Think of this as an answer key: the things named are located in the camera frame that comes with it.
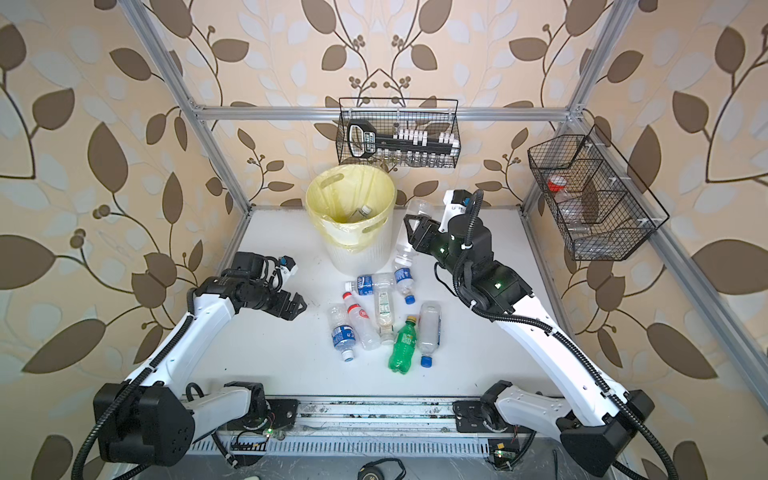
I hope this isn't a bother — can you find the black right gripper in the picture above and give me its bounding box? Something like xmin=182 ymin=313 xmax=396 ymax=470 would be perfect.
xmin=409 ymin=212 xmax=473 ymax=288

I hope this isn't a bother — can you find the clear bottle blue label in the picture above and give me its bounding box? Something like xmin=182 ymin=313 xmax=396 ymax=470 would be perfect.
xmin=328 ymin=304 xmax=356 ymax=362

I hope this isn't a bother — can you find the clear bottle red cap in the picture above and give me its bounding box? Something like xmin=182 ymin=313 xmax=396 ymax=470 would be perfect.
xmin=342 ymin=292 xmax=381 ymax=351

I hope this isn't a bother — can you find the clear bottle blue cap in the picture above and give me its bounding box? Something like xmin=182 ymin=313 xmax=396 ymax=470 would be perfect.
xmin=417 ymin=301 xmax=441 ymax=368

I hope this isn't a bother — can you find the green soda bottle upright-lying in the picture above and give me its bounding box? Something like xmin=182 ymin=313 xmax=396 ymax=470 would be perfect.
xmin=388 ymin=315 xmax=418 ymax=375

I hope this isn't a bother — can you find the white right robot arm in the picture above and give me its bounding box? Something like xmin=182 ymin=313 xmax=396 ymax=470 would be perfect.
xmin=404 ymin=213 xmax=679 ymax=479

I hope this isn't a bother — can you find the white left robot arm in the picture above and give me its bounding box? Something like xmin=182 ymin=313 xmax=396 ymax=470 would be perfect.
xmin=71 ymin=252 xmax=307 ymax=479

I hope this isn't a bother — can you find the white bin yellow bag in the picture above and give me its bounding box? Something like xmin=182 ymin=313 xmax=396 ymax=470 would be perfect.
xmin=304 ymin=164 xmax=397 ymax=276

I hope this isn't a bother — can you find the small bottle blue cap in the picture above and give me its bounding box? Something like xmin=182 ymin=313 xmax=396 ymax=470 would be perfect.
xmin=392 ymin=258 xmax=415 ymax=305

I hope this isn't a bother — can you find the small bottle blue label lying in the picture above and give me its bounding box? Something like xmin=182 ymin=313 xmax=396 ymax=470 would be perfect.
xmin=344 ymin=273 xmax=395 ymax=296

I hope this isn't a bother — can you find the clear bottle green white label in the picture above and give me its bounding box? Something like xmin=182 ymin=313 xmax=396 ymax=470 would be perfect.
xmin=374 ymin=286 xmax=395 ymax=344

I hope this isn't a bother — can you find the black bottle rack tool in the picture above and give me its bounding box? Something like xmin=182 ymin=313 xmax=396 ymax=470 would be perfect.
xmin=344 ymin=120 xmax=461 ymax=160

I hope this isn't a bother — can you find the red cap jar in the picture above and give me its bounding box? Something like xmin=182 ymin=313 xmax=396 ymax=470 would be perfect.
xmin=546 ymin=174 xmax=568 ymax=194

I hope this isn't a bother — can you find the black round object bottom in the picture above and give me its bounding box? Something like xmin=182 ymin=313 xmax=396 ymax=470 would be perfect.
xmin=356 ymin=457 xmax=407 ymax=480

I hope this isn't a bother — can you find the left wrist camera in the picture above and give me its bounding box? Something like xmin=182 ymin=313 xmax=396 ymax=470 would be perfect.
xmin=270 ymin=256 xmax=297 ymax=290

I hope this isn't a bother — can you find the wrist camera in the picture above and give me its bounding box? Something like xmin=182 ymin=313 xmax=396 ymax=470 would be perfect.
xmin=270 ymin=256 xmax=297 ymax=290
xmin=439 ymin=189 xmax=472 ymax=233

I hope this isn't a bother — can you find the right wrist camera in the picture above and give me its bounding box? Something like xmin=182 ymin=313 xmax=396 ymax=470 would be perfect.
xmin=439 ymin=189 xmax=472 ymax=233

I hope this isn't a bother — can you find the black wire basket back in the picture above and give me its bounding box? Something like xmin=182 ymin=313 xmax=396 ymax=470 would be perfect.
xmin=335 ymin=96 xmax=462 ymax=169

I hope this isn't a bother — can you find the black wire basket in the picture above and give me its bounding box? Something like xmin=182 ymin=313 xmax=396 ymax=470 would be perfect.
xmin=527 ymin=125 xmax=670 ymax=261
xmin=335 ymin=96 xmax=462 ymax=169

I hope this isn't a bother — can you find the black wire basket right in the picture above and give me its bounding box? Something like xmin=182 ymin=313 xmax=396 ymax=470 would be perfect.
xmin=527 ymin=125 xmax=670 ymax=261

